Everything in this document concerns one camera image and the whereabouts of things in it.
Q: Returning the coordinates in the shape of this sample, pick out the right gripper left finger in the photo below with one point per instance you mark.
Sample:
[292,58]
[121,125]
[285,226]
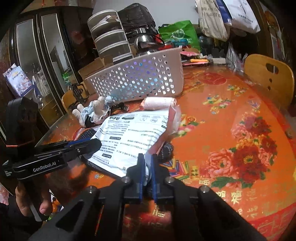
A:
[97,214]

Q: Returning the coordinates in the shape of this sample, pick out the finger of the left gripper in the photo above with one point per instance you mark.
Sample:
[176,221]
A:
[70,152]
[61,144]

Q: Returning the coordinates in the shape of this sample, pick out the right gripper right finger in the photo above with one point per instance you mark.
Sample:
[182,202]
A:
[198,213]

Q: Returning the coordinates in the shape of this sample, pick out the white plush bunny toy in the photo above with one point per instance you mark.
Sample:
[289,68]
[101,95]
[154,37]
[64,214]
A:
[93,114]

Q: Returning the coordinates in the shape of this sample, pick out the white printed plastic bag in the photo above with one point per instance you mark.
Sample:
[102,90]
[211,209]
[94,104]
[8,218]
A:
[124,136]

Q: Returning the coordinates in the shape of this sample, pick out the white perforated plastic basket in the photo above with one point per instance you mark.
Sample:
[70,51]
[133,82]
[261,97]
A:
[167,61]

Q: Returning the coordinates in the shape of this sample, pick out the light blue wipes pack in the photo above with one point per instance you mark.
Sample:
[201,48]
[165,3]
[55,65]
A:
[123,87]

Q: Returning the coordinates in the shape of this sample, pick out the purple tissue pack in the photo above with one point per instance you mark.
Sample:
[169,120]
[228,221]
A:
[139,67]

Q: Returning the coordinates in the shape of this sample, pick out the person's left hand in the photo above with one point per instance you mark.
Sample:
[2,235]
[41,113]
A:
[23,202]

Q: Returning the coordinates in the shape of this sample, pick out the left wooden chair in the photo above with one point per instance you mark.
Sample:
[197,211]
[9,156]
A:
[68,101]

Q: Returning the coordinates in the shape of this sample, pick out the wooden chair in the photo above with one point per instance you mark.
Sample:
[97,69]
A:
[68,101]
[274,76]

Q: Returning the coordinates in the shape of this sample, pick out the blue printed box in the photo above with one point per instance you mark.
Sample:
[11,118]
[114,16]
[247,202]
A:
[18,80]

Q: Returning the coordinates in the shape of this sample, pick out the open cardboard box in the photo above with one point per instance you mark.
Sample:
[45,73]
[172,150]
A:
[97,65]

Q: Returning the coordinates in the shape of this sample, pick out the pink rolled cloth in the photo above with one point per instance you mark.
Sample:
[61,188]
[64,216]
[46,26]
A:
[156,103]

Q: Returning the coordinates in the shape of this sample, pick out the dark glass cabinet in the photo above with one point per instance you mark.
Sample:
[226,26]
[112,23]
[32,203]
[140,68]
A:
[51,45]

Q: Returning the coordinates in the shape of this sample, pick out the grey plastic drawer tower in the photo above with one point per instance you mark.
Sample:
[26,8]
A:
[109,36]

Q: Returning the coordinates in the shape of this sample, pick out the stainless steel kettle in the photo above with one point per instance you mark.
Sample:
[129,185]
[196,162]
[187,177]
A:
[146,43]

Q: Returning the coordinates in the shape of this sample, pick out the right wooden chair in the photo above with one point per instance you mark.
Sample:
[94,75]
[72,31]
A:
[274,76]

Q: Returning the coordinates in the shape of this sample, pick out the green shopping bag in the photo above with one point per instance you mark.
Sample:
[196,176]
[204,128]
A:
[180,30]

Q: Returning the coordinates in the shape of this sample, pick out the beige canvas tote bag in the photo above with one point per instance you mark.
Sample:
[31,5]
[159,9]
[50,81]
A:
[210,20]

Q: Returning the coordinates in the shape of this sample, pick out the white blue shopping bag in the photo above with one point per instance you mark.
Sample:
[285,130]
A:
[238,14]

